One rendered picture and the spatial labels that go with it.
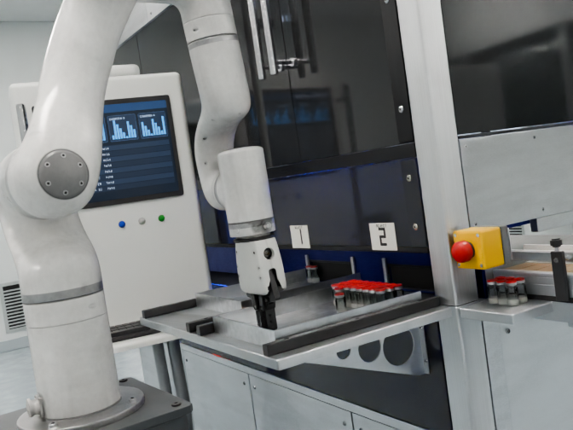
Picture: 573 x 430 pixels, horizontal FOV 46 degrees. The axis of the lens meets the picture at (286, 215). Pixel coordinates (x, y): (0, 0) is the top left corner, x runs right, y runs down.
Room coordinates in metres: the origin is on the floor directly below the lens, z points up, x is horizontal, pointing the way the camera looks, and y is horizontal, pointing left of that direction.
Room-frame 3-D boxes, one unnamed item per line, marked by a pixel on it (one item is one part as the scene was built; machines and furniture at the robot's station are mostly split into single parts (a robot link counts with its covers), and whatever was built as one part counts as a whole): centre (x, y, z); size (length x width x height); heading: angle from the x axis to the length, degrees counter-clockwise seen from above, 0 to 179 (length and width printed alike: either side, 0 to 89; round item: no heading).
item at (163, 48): (2.39, 0.34, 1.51); 0.49 x 0.01 x 0.59; 31
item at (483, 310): (1.27, -0.40, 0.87); 0.14 x 0.13 x 0.02; 121
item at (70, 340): (1.03, 0.36, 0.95); 0.19 x 0.19 x 0.18
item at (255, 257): (1.22, 0.06, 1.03); 0.10 x 0.08 x 0.11; 31
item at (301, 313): (1.36, -0.03, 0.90); 0.34 x 0.26 x 0.04; 120
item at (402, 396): (2.20, 0.24, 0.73); 1.98 x 0.01 x 0.25; 31
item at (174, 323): (1.53, 0.02, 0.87); 0.70 x 0.48 x 0.02; 31
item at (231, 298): (1.71, 0.05, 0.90); 0.34 x 0.26 x 0.04; 121
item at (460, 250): (1.24, -0.32, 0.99); 0.04 x 0.04 x 0.04; 31
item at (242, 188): (1.23, 0.07, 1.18); 0.09 x 0.08 x 0.13; 33
